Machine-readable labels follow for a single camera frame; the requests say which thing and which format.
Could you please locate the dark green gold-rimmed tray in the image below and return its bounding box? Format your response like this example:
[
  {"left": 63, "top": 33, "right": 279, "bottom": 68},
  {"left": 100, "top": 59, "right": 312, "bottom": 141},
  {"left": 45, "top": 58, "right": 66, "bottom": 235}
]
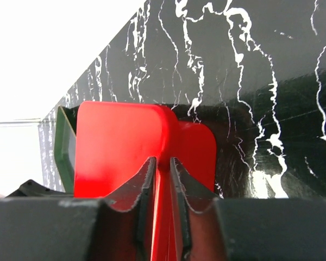
[{"left": 54, "top": 106, "right": 78, "bottom": 194}]

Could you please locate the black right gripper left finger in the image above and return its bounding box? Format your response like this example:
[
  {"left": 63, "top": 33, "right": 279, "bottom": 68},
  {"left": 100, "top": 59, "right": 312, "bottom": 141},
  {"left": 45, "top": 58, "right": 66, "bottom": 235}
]
[{"left": 0, "top": 157, "right": 156, "bottom": 260}]

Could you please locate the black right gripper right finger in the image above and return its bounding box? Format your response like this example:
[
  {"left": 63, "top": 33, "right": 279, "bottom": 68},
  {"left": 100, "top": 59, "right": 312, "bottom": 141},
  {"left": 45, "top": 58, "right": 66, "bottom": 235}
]
[{"left": 170, "top": 158, "right": 326, "bottom": 260}]

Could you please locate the red box lid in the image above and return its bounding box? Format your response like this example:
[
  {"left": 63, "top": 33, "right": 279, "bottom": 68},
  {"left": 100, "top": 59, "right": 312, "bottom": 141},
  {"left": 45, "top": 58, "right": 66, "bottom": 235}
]
[{"left": 74, "top": 101, "right": 179, "bottom": 260}]

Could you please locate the red chocolate box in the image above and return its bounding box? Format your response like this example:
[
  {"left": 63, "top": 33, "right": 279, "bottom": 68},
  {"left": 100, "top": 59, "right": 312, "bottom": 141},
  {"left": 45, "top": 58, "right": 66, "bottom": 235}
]
[{"left": 168, "top": 122, "right": 220, "bottom": 260}]

